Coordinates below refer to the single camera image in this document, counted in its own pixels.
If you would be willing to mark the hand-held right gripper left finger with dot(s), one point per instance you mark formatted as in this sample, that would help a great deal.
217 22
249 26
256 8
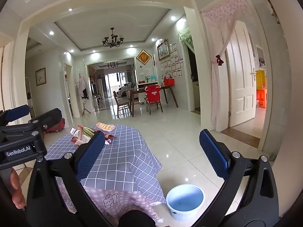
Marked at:
91 157

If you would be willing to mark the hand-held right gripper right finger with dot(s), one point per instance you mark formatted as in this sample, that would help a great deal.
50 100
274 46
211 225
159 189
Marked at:
214 156

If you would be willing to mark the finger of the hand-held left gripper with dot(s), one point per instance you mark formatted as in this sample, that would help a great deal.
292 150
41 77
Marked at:
51 119
16 113

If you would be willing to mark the beige snack packet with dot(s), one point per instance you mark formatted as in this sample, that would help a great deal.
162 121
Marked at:
81 141

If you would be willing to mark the green striped wrapper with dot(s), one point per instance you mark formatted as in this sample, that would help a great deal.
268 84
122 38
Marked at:
88 131

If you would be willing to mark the white wrapper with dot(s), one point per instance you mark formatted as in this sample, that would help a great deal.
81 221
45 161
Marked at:
75 132

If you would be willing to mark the brown red wrapper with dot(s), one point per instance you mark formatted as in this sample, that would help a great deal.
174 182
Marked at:
110 136

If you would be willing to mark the white plastic bucket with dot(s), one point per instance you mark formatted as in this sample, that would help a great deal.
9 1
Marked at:
184 198

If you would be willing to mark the person's left hand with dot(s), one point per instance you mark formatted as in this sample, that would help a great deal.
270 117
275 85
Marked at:
16 191

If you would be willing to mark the dark red case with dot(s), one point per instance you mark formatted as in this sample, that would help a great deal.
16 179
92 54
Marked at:
56 125

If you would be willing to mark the grey checked tablecloth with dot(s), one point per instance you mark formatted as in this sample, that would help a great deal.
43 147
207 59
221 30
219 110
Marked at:
123 151

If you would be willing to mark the wooden coat stand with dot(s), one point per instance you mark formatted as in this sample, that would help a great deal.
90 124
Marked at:
85 107

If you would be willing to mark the framed ink painting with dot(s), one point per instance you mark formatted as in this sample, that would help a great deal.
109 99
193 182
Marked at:
40 76

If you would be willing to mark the white hanging jacket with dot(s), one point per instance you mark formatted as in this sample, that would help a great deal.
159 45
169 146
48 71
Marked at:
81 86

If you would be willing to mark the pink printed blanket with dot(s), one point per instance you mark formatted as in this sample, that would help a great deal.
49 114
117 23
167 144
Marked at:
111 201

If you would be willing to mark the bare wooden chair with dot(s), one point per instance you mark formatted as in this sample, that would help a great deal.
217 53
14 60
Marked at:
120 104

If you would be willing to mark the grey massage chair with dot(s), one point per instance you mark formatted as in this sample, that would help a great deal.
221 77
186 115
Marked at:
124 89

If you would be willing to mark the person's dark trouser leg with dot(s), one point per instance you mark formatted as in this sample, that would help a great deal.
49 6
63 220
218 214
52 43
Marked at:
138 218

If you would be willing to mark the wooden chair with cover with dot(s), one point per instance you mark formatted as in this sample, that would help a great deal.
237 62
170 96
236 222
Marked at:
153 105

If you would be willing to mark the small dark chandelier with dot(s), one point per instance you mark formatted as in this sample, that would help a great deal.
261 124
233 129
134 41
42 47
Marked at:
112 64

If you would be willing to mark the dark wooden dining table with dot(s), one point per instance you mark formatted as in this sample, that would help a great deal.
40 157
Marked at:
139 90

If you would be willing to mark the white panel door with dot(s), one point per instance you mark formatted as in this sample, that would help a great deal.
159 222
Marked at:
240 75

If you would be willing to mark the red chair cover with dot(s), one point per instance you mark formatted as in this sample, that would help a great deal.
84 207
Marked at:
152 94

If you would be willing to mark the red bag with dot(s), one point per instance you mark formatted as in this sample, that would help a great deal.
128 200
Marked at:
169 80

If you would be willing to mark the yellow cabinet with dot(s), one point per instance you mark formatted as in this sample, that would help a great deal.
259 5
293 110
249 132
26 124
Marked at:
260 79

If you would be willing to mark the dark red bow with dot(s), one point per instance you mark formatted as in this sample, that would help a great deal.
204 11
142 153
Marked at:
219 60

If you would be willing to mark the teal box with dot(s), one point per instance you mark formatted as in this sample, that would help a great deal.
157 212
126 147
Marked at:
153 78

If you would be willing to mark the black chandelier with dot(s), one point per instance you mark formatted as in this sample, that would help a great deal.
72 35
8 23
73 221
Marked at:
113 40

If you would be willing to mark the red hanging ornament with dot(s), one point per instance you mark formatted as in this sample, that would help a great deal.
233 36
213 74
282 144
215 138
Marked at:
154 61

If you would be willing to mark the pink floral door curtain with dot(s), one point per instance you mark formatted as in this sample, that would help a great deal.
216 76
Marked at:
219 40

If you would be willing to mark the framed landscape painting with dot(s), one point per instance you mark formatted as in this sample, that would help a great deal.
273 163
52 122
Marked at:
163 50

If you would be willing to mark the green valance curtain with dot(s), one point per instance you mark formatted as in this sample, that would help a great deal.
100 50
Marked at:
188 39

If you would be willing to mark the wall of paper certificates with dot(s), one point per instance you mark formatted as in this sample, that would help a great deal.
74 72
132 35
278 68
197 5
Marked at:
172 62

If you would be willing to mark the red diamond wall decoration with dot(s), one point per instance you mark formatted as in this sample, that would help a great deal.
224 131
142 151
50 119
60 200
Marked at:
144 56

